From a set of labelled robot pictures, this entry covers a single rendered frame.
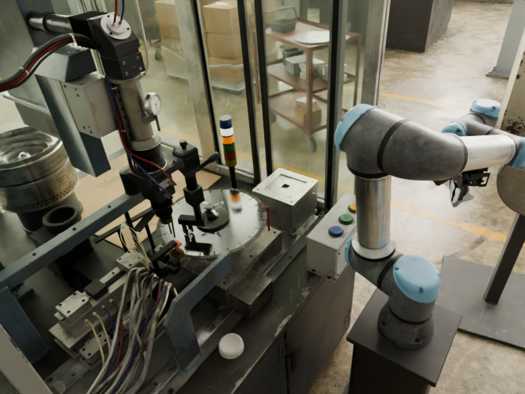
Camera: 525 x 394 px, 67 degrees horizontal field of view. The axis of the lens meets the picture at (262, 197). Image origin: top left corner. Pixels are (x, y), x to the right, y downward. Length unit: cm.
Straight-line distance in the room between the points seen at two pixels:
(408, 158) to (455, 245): 193
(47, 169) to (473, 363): 198
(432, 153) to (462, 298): 164
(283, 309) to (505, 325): 136
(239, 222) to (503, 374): 144
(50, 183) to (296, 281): 96
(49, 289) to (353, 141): 114
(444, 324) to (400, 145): 65
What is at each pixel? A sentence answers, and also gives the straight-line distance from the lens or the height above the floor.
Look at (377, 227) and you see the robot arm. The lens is 103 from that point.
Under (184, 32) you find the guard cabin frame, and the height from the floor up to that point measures 137.
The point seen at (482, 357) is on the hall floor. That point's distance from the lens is 222.
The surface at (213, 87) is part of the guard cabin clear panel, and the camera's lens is 169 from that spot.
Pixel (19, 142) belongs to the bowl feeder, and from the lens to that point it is 182.
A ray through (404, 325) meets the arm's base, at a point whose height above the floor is 82.
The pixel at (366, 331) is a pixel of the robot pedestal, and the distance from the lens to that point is 123.
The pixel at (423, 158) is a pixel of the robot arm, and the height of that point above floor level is 135.
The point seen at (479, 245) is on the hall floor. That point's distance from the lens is 276.
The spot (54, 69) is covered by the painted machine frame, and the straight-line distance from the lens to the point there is 100.
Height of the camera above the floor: 175
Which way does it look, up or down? 36 degrees down
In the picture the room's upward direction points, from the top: 5 degrees counter-clockwise
